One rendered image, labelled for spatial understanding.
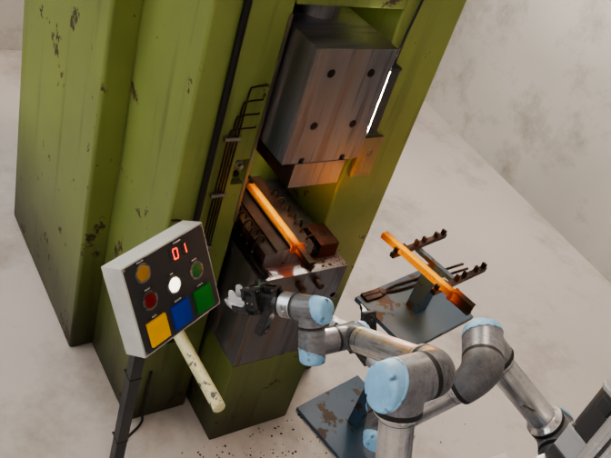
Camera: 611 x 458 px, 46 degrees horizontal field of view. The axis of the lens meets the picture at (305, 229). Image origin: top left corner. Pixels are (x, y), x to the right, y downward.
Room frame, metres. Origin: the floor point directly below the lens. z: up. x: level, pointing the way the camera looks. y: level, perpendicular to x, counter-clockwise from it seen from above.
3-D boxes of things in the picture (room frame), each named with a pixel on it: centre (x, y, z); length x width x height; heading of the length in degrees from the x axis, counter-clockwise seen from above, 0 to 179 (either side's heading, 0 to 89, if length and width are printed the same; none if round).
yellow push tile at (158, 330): (1.44, 0.30, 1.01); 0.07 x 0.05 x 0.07; 158
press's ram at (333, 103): (2.21, 0.14, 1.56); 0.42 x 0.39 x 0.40; 43
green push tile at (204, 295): (1.63, 0.23, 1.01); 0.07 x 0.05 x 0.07; 158
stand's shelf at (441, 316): (2.24, -0.51, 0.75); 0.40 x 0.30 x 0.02; 142
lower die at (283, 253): (2.18, 0.17, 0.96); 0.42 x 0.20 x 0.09; 43
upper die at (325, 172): (2.18, 0.17, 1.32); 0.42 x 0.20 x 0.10; 43
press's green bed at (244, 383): (2.22, 0.13, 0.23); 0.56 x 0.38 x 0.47; 43
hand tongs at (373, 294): (2.39, -0.51, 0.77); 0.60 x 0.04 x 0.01; 137
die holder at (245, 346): (2.22, 0.13, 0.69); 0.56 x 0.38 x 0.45; 43
